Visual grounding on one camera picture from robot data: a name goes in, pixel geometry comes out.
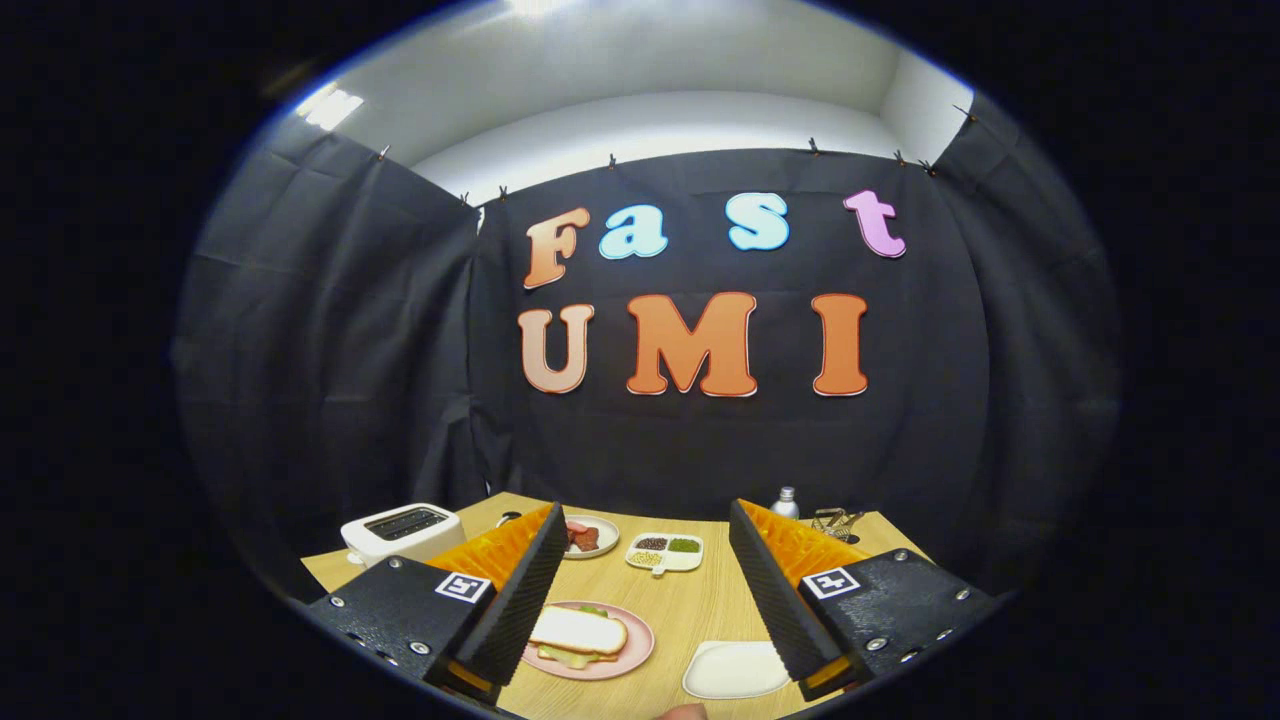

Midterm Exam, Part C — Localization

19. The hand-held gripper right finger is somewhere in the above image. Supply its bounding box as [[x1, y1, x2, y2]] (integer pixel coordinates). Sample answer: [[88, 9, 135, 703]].
[[728, 498, 1004, 701]]

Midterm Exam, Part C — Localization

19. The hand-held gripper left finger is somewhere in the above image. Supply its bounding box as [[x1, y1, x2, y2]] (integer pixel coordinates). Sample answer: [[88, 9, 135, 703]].
[[305, 500, 569, 704]]

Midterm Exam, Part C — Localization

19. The toasted bread slice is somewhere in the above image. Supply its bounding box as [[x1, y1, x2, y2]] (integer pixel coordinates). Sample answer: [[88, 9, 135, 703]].
[[528, 606, 630, 657]]

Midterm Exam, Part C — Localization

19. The green lettuce leaf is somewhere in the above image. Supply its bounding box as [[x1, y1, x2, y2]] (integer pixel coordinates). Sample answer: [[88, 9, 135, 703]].
[[538, 603, 621, 671]]

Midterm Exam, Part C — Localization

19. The white rounded plate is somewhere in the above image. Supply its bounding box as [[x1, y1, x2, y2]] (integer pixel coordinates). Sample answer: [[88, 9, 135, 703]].
[[682, 640, 791, 700]]

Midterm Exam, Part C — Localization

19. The white divided dish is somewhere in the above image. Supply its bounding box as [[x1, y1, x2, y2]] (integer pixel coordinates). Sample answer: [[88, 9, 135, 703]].
[[625, 532, 705, 578]]

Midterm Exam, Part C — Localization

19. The white round plate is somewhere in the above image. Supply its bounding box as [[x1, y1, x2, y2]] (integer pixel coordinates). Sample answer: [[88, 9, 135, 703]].
[[562, 514, 621, 560]]

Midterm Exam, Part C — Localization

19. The pink round plate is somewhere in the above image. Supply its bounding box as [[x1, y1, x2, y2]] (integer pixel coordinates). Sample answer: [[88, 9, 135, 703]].
[[520, 600, 656, 682]]

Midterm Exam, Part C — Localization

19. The white toaster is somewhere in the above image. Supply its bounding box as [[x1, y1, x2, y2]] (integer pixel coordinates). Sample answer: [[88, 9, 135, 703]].
[[340, 503, 467, 569]]

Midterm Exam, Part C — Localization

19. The black backdrop cloth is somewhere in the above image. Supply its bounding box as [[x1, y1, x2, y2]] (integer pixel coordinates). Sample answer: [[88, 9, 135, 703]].
[[170, 95, 1121, 601]]

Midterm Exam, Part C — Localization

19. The row of small backdrop clips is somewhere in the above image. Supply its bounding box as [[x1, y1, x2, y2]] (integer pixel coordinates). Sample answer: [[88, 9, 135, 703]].
[[375, 108, 976, 206]]

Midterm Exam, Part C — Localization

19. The small ceiling light panel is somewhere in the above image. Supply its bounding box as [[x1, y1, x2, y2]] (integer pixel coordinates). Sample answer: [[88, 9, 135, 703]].
[[298, 88, 365, 131]]

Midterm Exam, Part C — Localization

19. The metal wire holder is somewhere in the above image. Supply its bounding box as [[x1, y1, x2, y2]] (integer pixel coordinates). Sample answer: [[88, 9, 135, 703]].
[[808, 507, 869, 543]]

